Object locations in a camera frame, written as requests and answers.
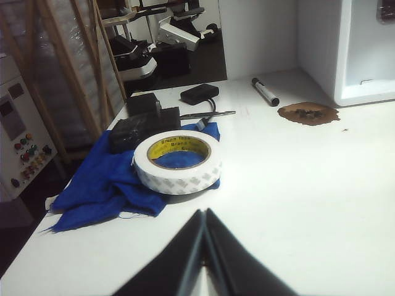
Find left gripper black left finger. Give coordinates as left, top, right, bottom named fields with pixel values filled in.
left=113, top=210, right=206, bottom=296

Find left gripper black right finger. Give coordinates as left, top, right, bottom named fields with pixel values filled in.
left=204, top=208, right=299, bottom=296

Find white AUX water dispenser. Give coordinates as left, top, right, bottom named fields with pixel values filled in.
left=297, top=0, right=395, bottom=107

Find white double-sided tape roll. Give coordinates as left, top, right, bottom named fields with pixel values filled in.
left=132, top=129, right=223, bottom=195

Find blue cloth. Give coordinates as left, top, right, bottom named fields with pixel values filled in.
left=38, top=121, right=222, bottom=234

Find black foam block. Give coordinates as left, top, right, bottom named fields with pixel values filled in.
left=108, top=113, right=154, bottom=155

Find small black block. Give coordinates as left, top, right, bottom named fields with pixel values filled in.
left=157, top=106, right=182, bottom=130

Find metal tweezers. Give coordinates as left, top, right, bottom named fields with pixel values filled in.
left=180, top=110, right=237, bottom=120

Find black square box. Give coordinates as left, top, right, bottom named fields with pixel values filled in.
left=126, top=92, right=161, bottom=120

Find brown stain patch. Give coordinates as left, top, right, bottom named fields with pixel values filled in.
left=276, top=101, right=340, bottom=127

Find black marker pen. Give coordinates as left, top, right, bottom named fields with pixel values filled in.
left=251, top=76, right=281, bottom=107

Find white control panel with buttons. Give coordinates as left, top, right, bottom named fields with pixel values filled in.
left=0, top=55, right=58, bottom=203

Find black case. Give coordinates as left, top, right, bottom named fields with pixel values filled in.
left=151, top=43, right=191, bottom=78

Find black and white floor machine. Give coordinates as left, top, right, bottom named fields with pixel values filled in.
left=109, top=35, right=158, bottom=82

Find white machine part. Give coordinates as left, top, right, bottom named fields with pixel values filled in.
left=159, top=21, right=223, bottom=52

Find round wooden table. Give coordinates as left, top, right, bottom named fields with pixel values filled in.
left=100, top=0, right=138, bottom=29

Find wooden crate frame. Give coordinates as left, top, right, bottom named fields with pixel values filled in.
left=0, top=0, right=128, bottom=161

